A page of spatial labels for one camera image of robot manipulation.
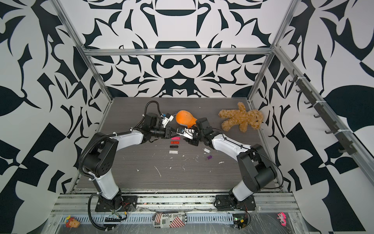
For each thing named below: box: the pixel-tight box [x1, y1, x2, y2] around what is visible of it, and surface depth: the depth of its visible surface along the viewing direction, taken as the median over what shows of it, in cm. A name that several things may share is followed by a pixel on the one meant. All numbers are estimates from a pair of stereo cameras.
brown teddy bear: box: [218, 101, 264, 133], surface depth 103 cm
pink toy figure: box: [276, 212, 287, 227], surface depth 71 cm
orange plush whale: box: [175, 110, 198, 129], surface depth 101 cm
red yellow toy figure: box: [64, 214, 81, 229], surface depth 69 cm
